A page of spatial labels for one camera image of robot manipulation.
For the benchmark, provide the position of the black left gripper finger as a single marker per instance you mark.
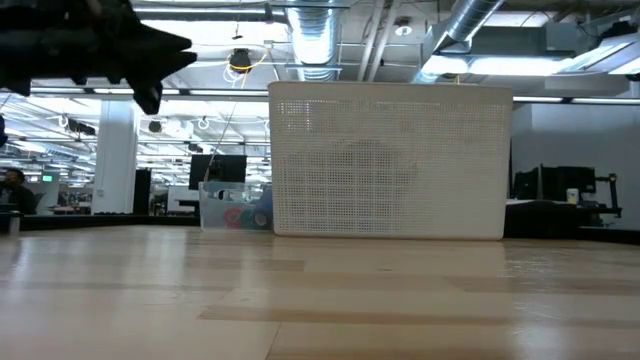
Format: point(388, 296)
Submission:
point(155, 70)
point(155, 40)

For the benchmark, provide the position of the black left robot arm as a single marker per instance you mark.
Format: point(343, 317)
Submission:
point(10, 50)

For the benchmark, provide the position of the white building column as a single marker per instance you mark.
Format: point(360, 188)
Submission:
point(115, 160)

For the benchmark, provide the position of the black office monitor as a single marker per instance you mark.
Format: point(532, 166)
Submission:
point(225, 170)

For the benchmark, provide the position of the black tall cabinet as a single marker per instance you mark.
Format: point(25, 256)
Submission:
point(142, 192)

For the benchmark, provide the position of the clear plastic container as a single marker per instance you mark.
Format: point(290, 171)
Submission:
point(215, 200)

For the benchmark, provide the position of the red tape roll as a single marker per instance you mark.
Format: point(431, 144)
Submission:
point(227, 218)

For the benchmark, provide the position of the person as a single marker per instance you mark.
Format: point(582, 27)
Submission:
point(17, 197)

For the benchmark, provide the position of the green tape roll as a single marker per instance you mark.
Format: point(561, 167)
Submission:
point(248, 212)

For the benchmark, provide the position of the blue tape roll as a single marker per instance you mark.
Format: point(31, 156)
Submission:
point(262, 214)

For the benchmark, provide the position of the white perforated plastic basket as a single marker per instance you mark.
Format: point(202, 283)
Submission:
point(390, 150)

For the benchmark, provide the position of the long ceiling light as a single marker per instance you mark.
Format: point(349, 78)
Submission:
point(500, 65)

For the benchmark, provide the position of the black desk monitor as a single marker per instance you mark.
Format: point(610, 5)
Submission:
point(570, 177)

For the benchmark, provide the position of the white cup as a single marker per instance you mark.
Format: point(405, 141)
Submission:
point(572, 196)

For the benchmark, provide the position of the silver ribbed air duct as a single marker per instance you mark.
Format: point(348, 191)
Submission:
point(470, 17)
point(315, 40)

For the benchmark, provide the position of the black aluminium table frame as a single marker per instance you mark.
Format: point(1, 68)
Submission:
point(100, 222)

